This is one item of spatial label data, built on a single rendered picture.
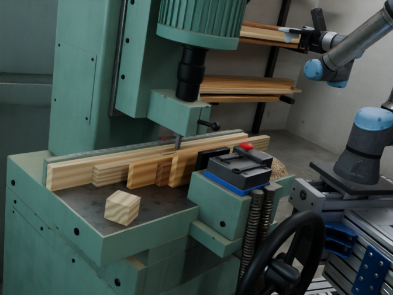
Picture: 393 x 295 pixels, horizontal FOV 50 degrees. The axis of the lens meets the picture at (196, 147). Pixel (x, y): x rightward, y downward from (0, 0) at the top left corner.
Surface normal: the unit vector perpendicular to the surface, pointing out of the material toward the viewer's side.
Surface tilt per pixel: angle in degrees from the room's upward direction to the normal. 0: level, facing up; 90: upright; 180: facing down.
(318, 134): 90
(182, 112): 90
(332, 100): 90
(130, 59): 90
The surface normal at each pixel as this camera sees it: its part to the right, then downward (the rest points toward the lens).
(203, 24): 0.07, 0.36
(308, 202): -0.91, -0.03
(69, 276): -0.69, 0.12
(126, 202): 0.18, -0.92
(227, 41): 0.65, 0.37
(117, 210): -0.31, 0.27
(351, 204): 0.36, 0.38
